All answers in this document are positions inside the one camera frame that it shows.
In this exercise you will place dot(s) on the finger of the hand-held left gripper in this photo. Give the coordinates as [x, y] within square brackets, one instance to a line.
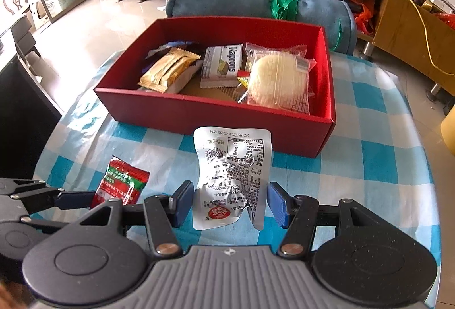
[49, 226]
[76, 200]

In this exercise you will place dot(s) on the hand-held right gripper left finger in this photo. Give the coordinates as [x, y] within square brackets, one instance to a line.
[183, 204]

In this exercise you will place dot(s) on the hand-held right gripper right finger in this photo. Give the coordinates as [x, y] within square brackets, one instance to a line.
[279, 204]

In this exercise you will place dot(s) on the red green snack packet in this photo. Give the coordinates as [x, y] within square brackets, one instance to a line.
[121, 181]

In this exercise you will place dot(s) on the silver snack packet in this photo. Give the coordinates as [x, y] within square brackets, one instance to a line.
[231, 170]

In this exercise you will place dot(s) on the red cardboard box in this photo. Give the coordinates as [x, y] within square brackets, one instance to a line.
[213, 117]

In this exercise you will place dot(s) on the red and white snack packet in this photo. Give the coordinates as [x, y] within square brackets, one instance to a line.
[186, 81]

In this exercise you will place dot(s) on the round white cake packet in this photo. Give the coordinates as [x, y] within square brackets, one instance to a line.
[273, 81]

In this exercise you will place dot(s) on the clear packet of yellow snack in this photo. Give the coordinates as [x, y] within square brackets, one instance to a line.
[243, 79]

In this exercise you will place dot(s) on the gold snack packet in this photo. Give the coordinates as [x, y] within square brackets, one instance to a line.
[167, 69]

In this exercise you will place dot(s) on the white wafer packet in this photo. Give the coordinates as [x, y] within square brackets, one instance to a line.
[220, 63]

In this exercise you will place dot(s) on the purple snack packet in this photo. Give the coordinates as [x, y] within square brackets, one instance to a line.
[177, 44]

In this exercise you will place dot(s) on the blue checkered tablecloth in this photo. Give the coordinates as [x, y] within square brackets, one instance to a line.
[373, 152]

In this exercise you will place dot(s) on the dark stool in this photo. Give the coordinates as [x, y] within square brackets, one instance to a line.
[25, 37]

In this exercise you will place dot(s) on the yellow trash bin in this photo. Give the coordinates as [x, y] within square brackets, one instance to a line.
[448, 142]

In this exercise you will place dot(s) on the green ribbon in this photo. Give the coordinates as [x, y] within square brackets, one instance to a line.
[282, 5]

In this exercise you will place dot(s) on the orange plastic bag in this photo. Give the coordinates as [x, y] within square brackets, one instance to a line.
[366, 19]

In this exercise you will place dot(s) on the wooden television cabinet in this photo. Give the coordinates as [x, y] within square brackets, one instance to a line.
[401, 31]

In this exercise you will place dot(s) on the red plastic bag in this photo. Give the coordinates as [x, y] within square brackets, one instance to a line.
[448, 20]

